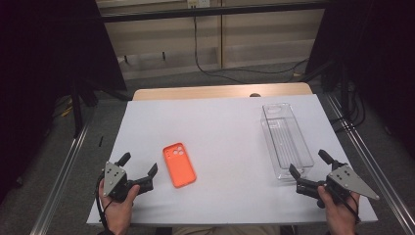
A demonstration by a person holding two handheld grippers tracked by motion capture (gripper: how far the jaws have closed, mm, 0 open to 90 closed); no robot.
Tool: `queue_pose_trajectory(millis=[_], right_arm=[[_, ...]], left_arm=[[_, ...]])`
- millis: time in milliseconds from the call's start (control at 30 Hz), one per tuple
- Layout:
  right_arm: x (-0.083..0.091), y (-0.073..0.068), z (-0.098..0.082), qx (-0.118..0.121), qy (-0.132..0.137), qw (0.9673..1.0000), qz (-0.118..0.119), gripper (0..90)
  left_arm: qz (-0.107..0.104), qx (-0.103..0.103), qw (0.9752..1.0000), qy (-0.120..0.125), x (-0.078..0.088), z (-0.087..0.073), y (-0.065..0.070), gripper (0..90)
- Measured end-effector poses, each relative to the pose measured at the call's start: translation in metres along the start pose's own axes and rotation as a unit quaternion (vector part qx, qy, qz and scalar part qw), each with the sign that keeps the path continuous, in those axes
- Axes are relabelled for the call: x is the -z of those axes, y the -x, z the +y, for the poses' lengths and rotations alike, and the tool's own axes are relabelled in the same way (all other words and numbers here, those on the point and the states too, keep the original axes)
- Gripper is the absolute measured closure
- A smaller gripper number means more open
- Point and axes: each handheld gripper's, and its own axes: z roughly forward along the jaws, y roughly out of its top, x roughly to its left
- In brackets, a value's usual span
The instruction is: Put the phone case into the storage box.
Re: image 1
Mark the person's left hand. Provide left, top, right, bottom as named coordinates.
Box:
left=98, top=177, right=141, bottom=235

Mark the bundle of black floor cables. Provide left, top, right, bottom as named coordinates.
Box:
left=329, top=81, right=367, bottom=133

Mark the clear plastic container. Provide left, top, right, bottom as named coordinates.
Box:
left=260, top=103, right=315, bottom=181

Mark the light wooden table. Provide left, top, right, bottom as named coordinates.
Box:
left=132, top=81, right=313, bottom=102

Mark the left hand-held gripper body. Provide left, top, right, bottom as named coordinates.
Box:
left=103, top=161, right=140, bottom=204

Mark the black horizontal bar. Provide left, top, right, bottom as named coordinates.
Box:
left=100, top=2, right=327, bottom=24

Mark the black hanging wall cable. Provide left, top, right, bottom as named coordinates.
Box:
left=193, top=15, right=309, bottom=84

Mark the black curtain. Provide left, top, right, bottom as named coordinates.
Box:
left=304, top=0, right=415, bottom=161
left=0, top=0, right=128, bottom=204

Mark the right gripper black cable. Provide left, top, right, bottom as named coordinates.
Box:
left=329, top=187, right=361, bottom=224

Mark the person's right hand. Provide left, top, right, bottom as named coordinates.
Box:
left=316, top=185, right=362, bottom=235

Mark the white wall socket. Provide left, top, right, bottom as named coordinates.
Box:
left=187, top=0, right=211, bottom=9

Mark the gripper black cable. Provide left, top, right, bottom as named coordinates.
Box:
left=329, top=187, right=361, bottom=224
left=95, top=175, right=114, bottom=234

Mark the aluminium rail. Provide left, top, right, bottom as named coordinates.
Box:
left=29, top=112, right=96, bottom=235
left=325, top=92, right=415, bottom=235

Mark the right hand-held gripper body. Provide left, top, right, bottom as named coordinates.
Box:
left=314, top=161, right=381, bottom=210

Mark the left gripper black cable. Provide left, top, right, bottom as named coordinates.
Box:
left=95, top=175, right=114, bottom=234

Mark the black metal stand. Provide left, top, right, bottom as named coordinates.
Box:
left=67, top=76, right=99, bottom=139

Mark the orange phone case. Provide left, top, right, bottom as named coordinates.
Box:
left=162, top=142, right=198, bottom=189

